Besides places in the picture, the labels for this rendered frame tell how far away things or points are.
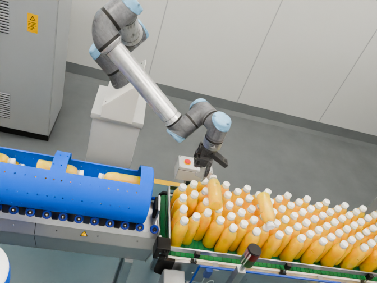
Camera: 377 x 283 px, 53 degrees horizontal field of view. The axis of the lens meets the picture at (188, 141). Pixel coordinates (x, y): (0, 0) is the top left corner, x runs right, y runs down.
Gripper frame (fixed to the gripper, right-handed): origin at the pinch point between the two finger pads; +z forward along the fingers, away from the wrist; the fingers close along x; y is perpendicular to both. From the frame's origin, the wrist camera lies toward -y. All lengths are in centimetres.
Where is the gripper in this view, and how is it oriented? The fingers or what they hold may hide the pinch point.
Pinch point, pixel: (202, 176)
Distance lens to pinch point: 191.4
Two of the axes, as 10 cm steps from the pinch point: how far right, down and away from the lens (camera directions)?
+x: 0.5, 6.4, -7.6
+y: -9.6, -1.9, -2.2
